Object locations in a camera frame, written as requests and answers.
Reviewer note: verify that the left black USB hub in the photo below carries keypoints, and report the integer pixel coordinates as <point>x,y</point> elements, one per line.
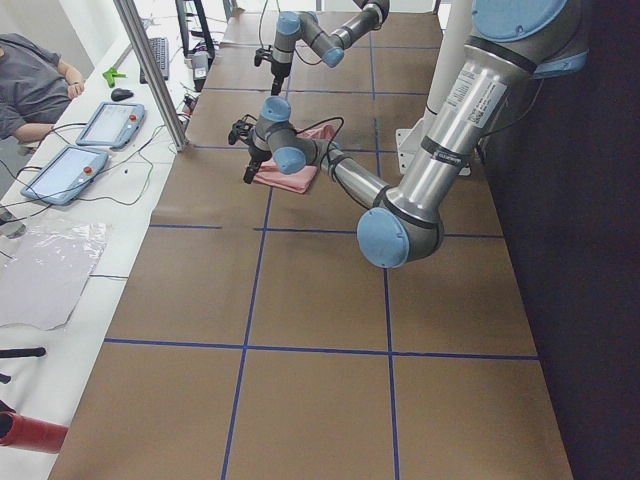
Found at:
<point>200,69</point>

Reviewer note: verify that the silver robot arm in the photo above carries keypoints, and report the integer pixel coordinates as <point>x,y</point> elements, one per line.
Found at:
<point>509,42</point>
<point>292,27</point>

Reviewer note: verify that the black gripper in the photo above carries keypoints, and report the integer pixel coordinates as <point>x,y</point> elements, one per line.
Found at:
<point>254,158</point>
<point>278,72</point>

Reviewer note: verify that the pink Snoopy t-shirt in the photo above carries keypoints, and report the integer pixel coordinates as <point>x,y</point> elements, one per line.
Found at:
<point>298,182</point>

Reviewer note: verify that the clear plastic bag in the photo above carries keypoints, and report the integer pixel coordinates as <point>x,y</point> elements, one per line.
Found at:
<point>42,281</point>

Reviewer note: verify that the aluminium frame post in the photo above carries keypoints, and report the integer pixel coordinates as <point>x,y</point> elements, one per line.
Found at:
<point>139,41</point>

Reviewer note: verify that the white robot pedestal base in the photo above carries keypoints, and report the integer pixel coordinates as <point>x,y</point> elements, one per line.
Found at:
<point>450,60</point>

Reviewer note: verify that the seated person grey shirt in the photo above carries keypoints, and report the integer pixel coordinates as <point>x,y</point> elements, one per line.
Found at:
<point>37,86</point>

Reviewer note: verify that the red cylinder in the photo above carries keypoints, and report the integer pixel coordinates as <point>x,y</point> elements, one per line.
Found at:
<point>26,433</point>

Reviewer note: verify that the upper blue teach pendant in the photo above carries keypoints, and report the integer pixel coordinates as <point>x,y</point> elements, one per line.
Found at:
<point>113,125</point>

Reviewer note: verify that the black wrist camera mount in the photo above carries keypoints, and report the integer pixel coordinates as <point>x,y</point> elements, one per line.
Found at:
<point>241,130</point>
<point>263,54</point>

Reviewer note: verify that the lower blue teach pendant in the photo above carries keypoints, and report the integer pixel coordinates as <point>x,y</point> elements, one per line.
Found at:
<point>63,178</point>

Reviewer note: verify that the blue teach pendant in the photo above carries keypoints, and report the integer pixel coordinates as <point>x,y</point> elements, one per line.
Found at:
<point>113,125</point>
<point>63,178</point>

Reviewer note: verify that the black tripod leg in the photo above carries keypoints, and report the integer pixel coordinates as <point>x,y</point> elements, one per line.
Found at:
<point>36,352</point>

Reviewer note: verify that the green plastic clamp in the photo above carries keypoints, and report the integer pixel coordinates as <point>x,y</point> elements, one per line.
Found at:
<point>111,75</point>

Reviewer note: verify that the black computer mouse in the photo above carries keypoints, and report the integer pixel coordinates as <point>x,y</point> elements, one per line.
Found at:
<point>120,94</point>

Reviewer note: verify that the black keyboard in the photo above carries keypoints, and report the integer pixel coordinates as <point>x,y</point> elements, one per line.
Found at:
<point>159,47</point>

